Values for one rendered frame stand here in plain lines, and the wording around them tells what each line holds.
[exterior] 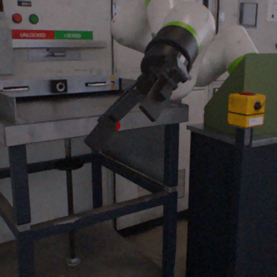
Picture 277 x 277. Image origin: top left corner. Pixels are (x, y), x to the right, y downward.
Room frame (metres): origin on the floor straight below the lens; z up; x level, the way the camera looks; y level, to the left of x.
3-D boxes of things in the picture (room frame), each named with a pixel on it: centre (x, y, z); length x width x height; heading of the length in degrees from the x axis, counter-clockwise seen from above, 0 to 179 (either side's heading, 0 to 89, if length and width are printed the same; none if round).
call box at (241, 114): (1.16, -0.34, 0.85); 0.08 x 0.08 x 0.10; 33
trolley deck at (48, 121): (1.39, 0.27, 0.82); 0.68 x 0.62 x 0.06; 33
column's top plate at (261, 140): (1.37, -0.42, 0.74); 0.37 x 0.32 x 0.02; 119
